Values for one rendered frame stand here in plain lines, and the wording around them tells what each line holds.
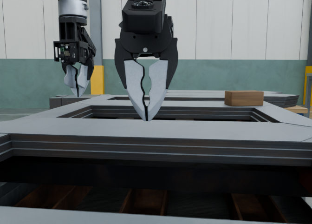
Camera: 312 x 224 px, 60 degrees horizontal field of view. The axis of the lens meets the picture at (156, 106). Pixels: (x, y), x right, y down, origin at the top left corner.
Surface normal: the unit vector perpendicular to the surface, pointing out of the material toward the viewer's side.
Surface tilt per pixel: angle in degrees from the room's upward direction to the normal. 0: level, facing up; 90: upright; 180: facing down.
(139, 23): 119
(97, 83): 90
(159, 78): 90
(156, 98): 90
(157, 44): 90
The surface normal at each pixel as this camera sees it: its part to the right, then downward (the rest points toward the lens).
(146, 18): -0.07, 0.59
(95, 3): 0.08, 0.13
